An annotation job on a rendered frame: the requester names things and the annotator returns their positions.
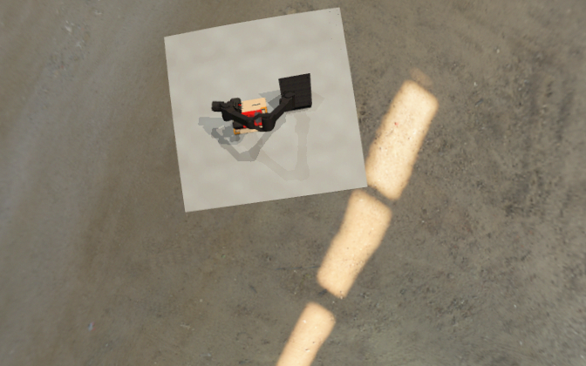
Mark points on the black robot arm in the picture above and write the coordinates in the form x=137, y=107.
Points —
x=229, y=111

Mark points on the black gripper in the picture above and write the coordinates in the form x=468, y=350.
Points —
x=235, y=124

